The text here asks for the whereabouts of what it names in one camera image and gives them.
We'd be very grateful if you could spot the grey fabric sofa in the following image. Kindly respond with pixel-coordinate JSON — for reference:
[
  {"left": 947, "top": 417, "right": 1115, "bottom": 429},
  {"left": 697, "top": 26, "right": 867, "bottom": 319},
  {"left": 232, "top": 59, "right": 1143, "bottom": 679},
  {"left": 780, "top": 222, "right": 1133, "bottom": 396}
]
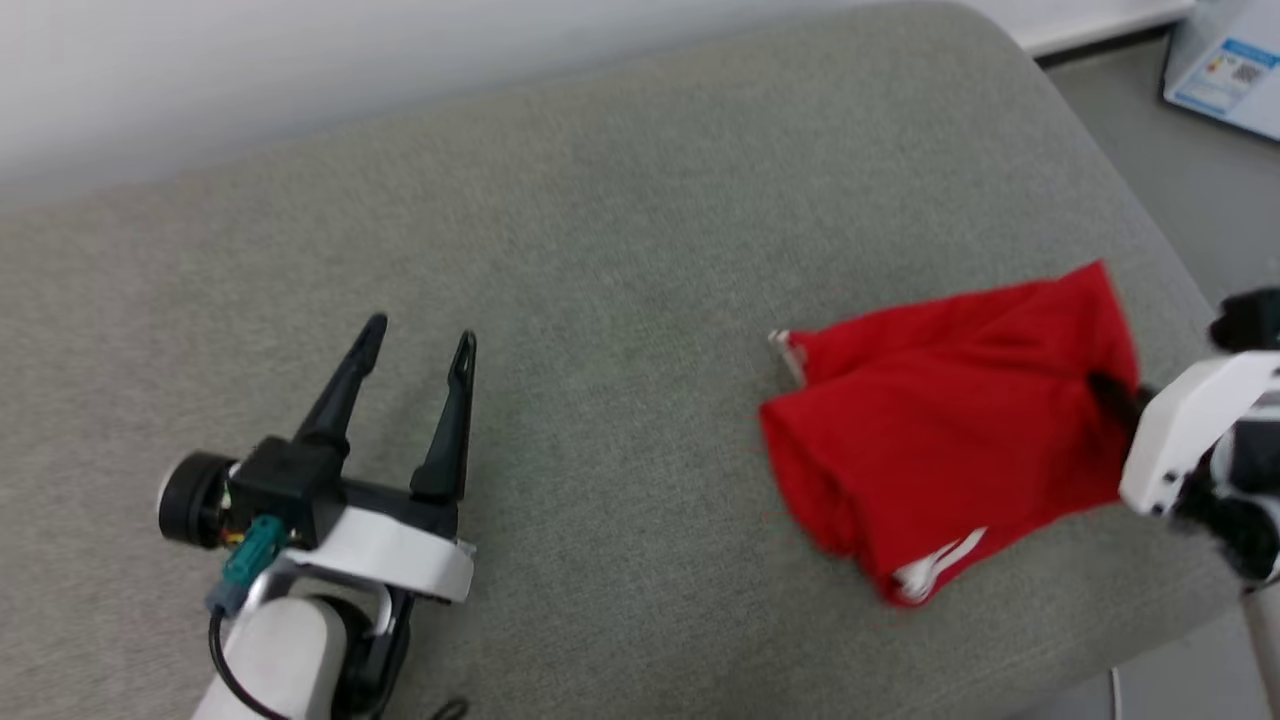
[{"left": 0, "top": 0, "right": 1246, "bottom": 720}]

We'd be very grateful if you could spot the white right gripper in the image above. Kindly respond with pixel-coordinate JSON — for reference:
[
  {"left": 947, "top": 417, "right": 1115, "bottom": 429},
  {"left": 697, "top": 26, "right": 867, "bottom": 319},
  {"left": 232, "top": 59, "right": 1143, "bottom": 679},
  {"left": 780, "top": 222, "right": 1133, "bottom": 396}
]
[{"left": 1085, "top": 350, "right": 1280, "bottom": 518}]

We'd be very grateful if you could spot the teal left camera connector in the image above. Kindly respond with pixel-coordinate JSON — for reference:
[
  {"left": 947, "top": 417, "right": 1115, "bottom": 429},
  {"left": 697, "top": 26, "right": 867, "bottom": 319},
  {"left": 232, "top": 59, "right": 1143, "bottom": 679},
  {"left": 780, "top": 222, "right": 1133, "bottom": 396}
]
[{"left": 205, "top": 513, "right": 291, "bottom": 616}]

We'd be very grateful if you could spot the white baseboard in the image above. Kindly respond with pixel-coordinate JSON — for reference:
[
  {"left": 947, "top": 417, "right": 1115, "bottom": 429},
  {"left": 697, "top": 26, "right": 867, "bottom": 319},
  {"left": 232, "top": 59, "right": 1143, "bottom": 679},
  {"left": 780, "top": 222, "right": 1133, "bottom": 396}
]
[{"left": 960, "top": 0, "right": 1196, "bottom": 56}]

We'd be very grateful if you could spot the red and white garment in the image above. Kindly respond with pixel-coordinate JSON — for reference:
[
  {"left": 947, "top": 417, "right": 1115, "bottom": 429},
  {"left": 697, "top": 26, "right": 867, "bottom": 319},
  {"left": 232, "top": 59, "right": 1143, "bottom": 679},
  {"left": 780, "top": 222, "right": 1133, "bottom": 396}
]
[{"left": 760, "top": 258, "right": 1143, "bottom": 609}]

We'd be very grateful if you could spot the white and blue box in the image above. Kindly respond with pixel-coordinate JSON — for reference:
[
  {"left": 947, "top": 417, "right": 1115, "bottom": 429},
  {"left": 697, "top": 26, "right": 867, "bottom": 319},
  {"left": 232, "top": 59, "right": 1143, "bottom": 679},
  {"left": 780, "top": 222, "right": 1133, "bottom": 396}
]
[{"left": 1160, "top": 0, "right": 1280, "bottom": 141}]

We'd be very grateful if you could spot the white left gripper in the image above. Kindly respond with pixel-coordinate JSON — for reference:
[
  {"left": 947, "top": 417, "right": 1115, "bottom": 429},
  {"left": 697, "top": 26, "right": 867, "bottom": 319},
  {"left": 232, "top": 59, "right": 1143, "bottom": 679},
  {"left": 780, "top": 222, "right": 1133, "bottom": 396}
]
[{"left": 290, "top": 313, "right": 479, "bottom": 602}]

